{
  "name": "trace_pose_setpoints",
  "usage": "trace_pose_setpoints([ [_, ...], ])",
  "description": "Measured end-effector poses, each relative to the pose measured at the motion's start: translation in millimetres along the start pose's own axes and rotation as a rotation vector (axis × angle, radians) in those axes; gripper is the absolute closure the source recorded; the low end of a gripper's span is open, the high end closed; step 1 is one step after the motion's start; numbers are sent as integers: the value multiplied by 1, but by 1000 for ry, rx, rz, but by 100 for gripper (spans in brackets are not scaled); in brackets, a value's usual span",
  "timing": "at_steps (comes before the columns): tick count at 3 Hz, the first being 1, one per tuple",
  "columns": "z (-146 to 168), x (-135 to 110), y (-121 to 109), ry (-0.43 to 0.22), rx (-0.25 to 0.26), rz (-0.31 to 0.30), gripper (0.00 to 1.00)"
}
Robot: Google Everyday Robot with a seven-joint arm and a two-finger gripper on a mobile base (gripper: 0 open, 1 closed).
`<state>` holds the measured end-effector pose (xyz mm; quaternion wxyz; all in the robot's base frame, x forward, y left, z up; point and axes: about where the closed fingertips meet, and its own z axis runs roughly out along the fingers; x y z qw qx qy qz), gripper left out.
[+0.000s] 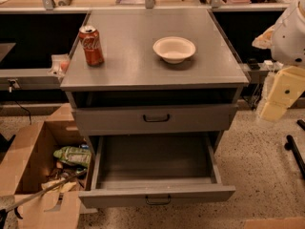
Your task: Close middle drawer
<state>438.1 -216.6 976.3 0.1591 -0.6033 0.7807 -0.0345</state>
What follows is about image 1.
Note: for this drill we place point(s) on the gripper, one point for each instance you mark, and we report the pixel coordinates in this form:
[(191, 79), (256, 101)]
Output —
[(290, 40)]

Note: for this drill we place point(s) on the grey drawer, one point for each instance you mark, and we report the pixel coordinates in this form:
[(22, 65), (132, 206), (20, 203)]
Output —
[(154, 119), (154, 170)]

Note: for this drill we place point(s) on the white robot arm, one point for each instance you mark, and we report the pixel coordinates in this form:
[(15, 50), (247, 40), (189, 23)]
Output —
[(286, 40)]

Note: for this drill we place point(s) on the grey top drawer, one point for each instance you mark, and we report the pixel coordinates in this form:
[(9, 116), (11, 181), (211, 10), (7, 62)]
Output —
[(154, 119)]

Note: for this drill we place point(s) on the grey drawer cabinet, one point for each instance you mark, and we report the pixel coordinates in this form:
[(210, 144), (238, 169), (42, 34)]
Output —
[(133, 75)]

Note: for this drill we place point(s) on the black floor bar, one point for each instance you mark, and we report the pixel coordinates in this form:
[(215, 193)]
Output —
[(290, 145)]

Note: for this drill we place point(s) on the white paper bowl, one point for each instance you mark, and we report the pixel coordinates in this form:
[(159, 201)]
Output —
[(174, 50)]

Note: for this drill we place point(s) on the red cola can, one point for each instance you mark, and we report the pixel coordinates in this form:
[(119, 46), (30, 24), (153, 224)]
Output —
[(90, 42)]

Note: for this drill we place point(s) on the green snack bag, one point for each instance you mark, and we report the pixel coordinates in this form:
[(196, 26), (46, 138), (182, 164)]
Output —
[(74, 156)]

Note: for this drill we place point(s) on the clear plastic package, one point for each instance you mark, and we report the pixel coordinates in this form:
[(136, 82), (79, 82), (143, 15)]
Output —
[(59, 65)]

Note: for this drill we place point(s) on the long grey stick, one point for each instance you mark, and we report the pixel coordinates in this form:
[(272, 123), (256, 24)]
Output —
[(4, 212)]

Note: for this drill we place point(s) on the brown cardboard box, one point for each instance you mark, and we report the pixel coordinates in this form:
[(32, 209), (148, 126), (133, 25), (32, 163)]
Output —
[(27, 165)]

